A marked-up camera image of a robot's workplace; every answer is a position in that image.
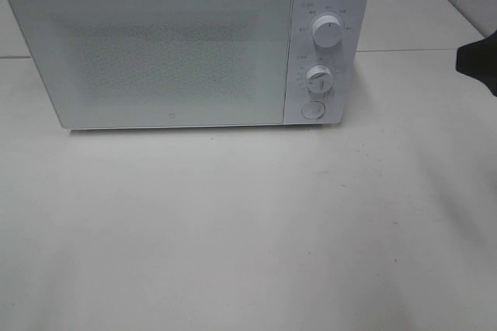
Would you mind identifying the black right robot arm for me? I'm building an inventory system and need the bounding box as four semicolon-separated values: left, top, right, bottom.
455;32;497;96

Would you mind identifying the white microwave knob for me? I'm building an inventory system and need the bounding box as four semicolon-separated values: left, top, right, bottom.
304;64;335;94
311;13;344;48

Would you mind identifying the round door release button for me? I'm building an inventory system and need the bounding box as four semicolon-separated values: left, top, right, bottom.
301;101;325;120

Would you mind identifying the white microwave door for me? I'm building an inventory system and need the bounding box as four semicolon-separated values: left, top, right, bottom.
9;0;292;130

